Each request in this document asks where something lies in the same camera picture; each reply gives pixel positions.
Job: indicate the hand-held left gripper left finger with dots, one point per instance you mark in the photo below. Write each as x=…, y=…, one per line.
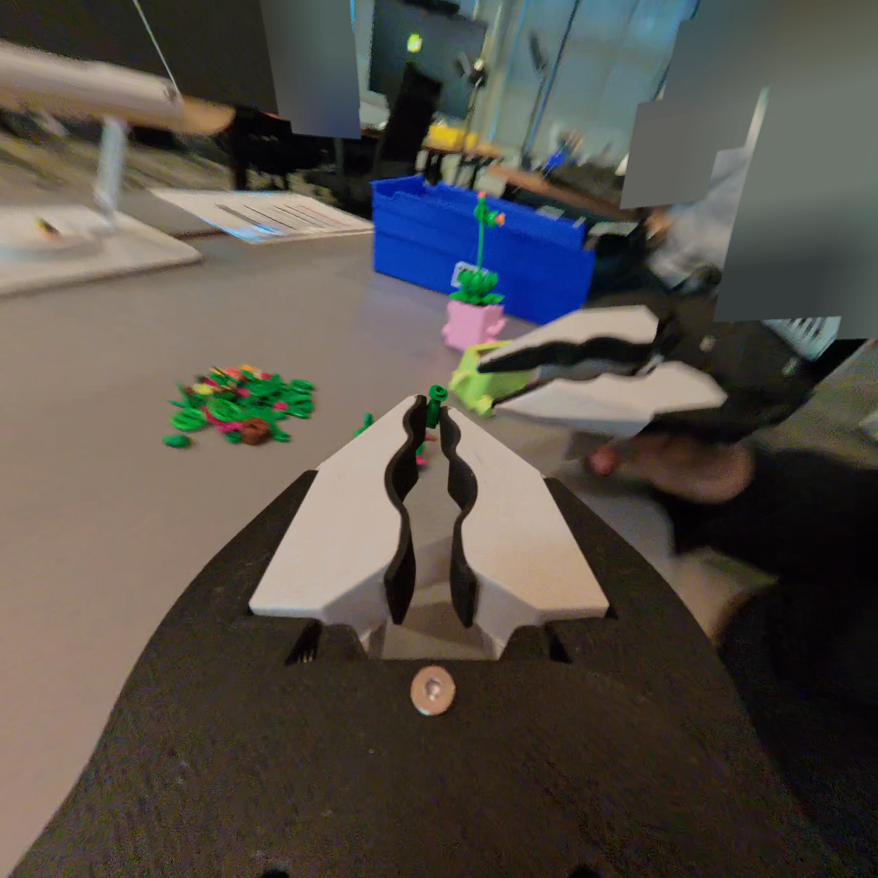
x=329, y=542

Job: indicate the dark computer monitor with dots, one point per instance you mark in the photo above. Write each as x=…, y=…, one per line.
x=103, y=34

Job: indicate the person's right forearm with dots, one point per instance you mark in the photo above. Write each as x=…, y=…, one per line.
x=789, y=507

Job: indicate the black television screen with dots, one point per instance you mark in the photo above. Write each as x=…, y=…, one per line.
x=425, y=55

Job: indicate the laminated paper sheet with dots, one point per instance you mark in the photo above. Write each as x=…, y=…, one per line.
x=260, y=216

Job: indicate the person's right hand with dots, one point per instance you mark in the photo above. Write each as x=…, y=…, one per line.
x=686, y=466

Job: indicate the pile of small toy pieces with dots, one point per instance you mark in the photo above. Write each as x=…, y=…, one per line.
x=240, y=405

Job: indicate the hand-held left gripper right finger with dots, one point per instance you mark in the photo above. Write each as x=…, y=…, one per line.
x=528, y=549

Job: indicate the green leafy toy plant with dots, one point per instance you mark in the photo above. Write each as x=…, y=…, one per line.
x=363, y=425

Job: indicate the lime toy brick pot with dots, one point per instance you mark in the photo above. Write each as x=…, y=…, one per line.
x=473, y=387

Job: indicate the blue plastic bin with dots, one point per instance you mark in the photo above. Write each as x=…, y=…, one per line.
x=425, y=233

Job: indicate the white monitor stand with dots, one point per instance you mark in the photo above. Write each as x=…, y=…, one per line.
x=103, y=254

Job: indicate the small orange toy piece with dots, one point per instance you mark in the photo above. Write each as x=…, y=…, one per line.
x=46, y=226

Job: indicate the small green toy cone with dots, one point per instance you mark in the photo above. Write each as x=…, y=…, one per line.
x=177, y=441

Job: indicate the brown round toy brick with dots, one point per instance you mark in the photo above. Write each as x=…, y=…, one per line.
x=255, y=432

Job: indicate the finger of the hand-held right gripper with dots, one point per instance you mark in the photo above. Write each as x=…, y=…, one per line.
x=597, y=329
x=631, y=401

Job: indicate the pink toy pot with plant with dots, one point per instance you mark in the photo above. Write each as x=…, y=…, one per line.
x=473, y=322

